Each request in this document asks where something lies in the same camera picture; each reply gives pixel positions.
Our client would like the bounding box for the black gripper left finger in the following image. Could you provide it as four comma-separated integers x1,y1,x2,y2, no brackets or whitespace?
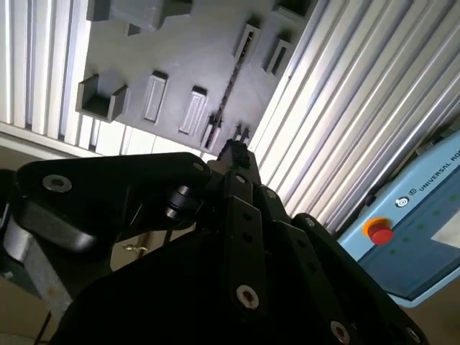
9,139,271,330

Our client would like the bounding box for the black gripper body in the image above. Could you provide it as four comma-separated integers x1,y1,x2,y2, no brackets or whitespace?
48,229,326,345

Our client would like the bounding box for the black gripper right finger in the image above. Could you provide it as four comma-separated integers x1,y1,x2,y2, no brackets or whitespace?
235,142,431,345

